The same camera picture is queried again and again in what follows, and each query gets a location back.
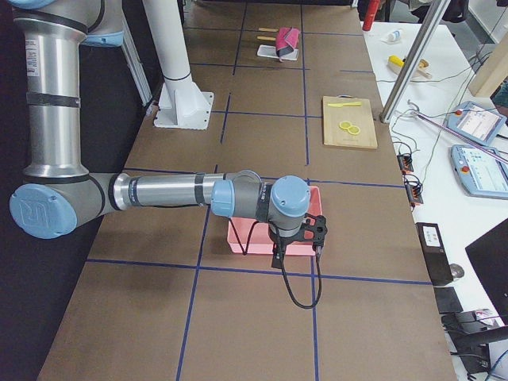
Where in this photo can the lower teach pendant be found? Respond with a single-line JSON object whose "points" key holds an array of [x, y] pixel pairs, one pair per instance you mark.
{"points": [[480, 174]]}

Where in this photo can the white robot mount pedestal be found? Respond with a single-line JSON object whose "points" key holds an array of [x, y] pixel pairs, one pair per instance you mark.
{"points": [[182, 105]]}

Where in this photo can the wooden cutting board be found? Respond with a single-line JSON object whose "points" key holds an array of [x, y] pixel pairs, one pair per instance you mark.
{"points": [[361, 116]]}

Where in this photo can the reacher grabber stick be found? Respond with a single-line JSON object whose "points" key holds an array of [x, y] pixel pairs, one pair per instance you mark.
{"points": [[456, 127]]}

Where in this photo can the black monitor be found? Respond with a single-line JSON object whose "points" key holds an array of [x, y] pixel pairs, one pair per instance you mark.
{"points": [[488, 257]]}

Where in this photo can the teach pendant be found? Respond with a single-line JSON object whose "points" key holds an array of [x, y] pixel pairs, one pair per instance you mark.
{"points": [[480, 174], [474, 121]]}

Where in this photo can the black power adapter box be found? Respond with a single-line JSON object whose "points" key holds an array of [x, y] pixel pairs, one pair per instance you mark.
{"points": [[434, 254]]}

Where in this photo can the pink plastic bin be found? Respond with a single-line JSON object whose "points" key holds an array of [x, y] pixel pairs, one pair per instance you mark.
{"points": [[260, 242]]}

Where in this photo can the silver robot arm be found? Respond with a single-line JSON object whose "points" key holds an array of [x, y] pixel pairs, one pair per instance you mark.
{"points": [[60, 194]]}

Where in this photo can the yellow plastic knife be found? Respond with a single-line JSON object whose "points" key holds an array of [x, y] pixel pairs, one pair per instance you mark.
{"points": [[344, 104]]}

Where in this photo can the white towel rack stand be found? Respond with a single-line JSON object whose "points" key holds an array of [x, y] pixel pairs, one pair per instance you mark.
{"points": [[268, 51]]}

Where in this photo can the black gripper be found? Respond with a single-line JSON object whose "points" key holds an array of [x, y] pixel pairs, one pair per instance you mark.
{"points": [[279, 240]]}

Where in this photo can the aluminium frame post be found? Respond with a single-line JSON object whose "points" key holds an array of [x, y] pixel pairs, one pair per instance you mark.
{"points": [[424, 35]]}

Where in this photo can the lemon slice far side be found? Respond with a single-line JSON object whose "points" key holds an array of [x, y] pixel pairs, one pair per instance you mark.
{"points": [[345, 125]]}

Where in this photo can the white tube bottle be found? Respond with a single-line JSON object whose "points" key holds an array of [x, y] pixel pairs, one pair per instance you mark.
{"points": [[393, 37]]}

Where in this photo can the upper teach pendant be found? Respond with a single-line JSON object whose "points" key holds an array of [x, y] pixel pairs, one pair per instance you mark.
{"points": [[474, 121]]}

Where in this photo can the red cylinder bottle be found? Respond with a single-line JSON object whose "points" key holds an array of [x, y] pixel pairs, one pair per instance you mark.
{"points": [[370, 14]]}

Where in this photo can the pink cleaning cloth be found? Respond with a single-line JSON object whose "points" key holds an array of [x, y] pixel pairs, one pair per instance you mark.
{"points": [[286, 42]]}

